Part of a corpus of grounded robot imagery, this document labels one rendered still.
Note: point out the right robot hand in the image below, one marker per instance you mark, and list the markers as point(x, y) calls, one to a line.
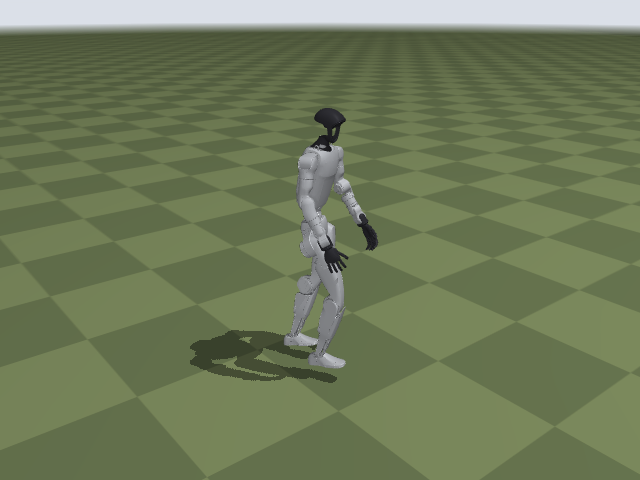
point(332, 256)

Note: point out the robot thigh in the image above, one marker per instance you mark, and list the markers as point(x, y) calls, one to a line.
point(333, 282)
point(308, 283)

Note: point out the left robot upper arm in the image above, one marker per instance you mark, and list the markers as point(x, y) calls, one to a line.
point(341, 185)

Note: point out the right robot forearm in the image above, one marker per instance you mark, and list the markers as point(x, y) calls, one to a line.
point(312, 218)

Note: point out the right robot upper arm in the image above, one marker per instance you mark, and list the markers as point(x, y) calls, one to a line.
point(307, 165)

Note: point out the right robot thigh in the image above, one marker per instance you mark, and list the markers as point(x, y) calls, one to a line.
point(333, 282)

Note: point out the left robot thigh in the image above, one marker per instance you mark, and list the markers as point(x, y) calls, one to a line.
point(308, 283)

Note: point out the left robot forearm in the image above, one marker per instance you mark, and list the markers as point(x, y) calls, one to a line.
point(352, 205)

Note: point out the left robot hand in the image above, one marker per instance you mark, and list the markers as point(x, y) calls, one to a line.
point(369, 233)

